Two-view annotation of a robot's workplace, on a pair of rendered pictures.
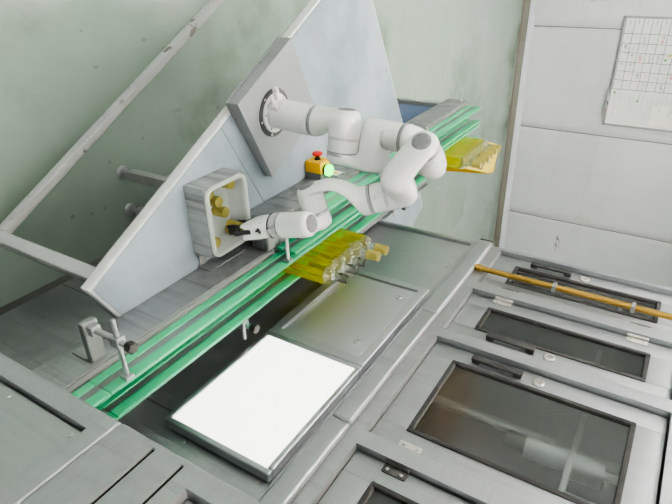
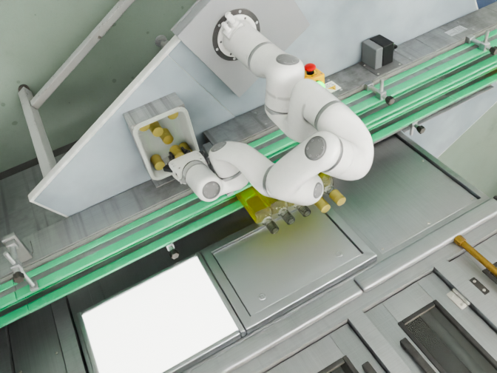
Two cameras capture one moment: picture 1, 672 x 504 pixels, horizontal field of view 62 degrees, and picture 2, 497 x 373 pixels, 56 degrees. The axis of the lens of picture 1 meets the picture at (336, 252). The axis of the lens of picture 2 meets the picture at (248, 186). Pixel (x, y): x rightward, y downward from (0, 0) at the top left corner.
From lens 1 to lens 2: 95 cm
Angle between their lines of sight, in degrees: 34
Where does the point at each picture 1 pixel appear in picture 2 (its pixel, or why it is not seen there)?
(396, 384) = (268, 362)
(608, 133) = not seen: outside the picture
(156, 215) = (93, 141)
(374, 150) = (296, 122)
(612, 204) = not seen: outside the picture
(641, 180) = not seen: outside the picture
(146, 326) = (73, 237)
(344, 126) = (275, 83)
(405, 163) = (290, 170)
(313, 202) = (220, 167)
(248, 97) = (193, 27)
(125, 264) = (64, 180)
